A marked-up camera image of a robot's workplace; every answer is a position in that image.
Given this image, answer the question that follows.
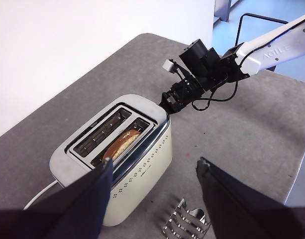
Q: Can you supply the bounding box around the seeded brown bread slice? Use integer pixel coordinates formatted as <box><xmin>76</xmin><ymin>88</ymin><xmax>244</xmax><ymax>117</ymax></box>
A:
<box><xmin>102</xmin><ymin>129</ymin><xmax>141</xmax><ymax>162</ymax></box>

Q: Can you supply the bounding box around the white power cable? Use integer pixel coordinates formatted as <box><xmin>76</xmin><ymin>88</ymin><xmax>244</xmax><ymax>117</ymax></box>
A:
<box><xmin>22</xmin><ymin>180</ymin><xmax>59</xmax><ymax>211</ymax></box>

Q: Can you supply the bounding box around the silver metal toast rack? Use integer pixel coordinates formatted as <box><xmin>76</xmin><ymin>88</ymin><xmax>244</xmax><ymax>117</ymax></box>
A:
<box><xmin>161</xmin><ymin>198</ymin><xmax>211</xmax><ymax>239</ymax></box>

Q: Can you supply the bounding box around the cream two-slot toaster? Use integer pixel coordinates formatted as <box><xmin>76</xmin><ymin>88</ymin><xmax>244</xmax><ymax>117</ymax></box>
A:
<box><xmin>49</xmin><ymin>94</ymin><xmax>173</xmax><ymax>227</ymax></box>

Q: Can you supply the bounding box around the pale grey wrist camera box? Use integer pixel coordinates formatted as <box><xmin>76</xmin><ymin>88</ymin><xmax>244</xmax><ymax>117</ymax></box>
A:
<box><xmin>162</xmin><ymin>59</ymin><xmax>180</xmax><ymax>75</ymax></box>

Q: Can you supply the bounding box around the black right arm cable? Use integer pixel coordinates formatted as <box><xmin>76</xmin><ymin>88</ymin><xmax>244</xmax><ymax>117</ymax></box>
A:
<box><xmin>191</xmin><ymin>74</ymin><xmax>240</xmax><ymax>112</ymax></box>

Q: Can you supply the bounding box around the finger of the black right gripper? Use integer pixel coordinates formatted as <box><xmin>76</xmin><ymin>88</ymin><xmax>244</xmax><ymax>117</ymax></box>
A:
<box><xmin>158</xmin><ymin>91</ymin><xmax>174</xmax><ymax>110</ymax></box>
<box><xmin>168</xmin><ymin>99</ymin><xmax>187</xmax><ymax>115</ymax></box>

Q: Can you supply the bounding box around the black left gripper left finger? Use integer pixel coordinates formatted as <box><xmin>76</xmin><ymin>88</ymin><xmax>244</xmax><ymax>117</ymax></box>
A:
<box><xmin>0</xmin><ymin>158</ymin><xmax>115</xmax><ymax>239</ymax></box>

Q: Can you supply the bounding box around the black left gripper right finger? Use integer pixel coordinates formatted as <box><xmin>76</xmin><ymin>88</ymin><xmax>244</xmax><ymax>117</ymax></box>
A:
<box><xmin>196</xmin><ymin>156</ymin><xmax>305</xmax><ymax>239</ymax></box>

